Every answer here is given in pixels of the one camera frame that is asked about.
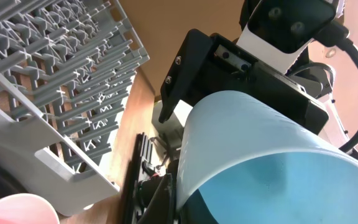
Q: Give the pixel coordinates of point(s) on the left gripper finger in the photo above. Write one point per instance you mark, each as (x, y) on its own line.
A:
(157, 197)

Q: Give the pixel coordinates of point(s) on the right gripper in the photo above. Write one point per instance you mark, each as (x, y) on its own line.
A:
(208, 64)

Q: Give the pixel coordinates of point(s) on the blue cup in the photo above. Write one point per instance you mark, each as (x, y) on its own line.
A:
(251, 164)

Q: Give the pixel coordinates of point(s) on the pink cup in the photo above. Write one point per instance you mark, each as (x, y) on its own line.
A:
(27, 209)

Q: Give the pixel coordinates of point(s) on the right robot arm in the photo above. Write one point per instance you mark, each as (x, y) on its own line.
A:
(317, 79)

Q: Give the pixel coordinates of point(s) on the grey dishwasher rack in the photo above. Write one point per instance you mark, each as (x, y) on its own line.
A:
(66, 71)

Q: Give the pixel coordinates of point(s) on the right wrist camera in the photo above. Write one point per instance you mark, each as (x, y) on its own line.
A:
(276, 32)

